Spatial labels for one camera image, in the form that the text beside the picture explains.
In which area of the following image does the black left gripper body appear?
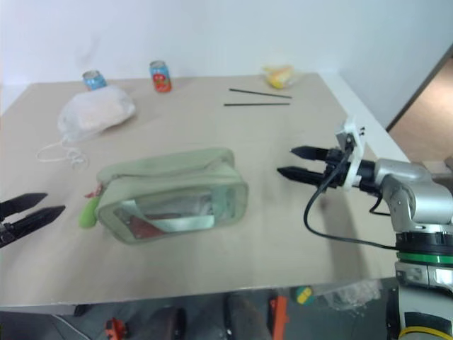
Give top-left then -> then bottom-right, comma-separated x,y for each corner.
0,221 -> 17,249

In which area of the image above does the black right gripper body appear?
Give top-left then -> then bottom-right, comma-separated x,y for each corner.
319,147 -> 354,191

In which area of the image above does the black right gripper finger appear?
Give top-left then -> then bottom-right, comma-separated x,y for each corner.
289,144 -> 331,163
276,165 -> 326,187

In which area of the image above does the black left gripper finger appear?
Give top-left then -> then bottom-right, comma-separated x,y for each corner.
6,205 -> 67,239
0,192 -> 49,222

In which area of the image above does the green transparent pouch bag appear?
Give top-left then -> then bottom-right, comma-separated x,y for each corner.
95,147 -> 250,246

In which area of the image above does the green zipper pull charm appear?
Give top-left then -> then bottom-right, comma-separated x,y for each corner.
78,195 -> 99,230

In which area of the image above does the black chopstick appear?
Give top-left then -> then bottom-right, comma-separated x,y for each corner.
223,102 -> 292,108
228,88 -> 293,100

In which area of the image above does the yellow snack in clear bag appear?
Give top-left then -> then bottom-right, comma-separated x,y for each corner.
261,64 -> 302,90

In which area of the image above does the brown wooden door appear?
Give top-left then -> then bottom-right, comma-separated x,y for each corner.
385,45 -> 453,164

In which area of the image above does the white plastic bag with contents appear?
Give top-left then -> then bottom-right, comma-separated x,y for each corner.
57,84 -> 137,143

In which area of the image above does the green and yellow round object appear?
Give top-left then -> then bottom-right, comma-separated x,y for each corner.
289,285 -> 314,306

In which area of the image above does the crumpled clear plastic bag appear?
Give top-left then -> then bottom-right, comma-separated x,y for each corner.
317,278 -> 384,313

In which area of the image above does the red and black tool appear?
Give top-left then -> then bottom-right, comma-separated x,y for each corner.
104,317 -> 131,340

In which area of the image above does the orange bar tool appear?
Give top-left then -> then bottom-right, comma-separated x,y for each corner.
268,295 -> 290,340

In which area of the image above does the red and blue drink can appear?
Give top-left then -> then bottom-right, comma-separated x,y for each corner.
148,60 -> 173,94

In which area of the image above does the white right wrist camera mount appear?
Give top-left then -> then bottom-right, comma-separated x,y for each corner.
335,114 -> 368,193

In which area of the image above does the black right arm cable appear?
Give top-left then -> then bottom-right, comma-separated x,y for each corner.
303,148 -> 400,251

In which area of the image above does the white drawstring cord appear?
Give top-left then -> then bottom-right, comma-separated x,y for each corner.
36,137 -> 89,171

